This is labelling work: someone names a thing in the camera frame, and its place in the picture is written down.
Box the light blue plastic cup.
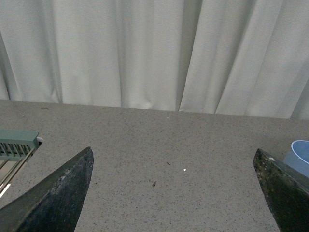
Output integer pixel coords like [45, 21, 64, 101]
[283, 140, 309, 177]

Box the white pleated curtain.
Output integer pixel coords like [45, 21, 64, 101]
[0, 0, 309, 119]

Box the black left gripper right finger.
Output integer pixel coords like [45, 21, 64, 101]
[253, 148, 309, 232]

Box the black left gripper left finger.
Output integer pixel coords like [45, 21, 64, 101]
[0, 147, 94, 232]

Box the green slotted rack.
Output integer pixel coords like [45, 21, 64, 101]
[0, 129, 44, 196]

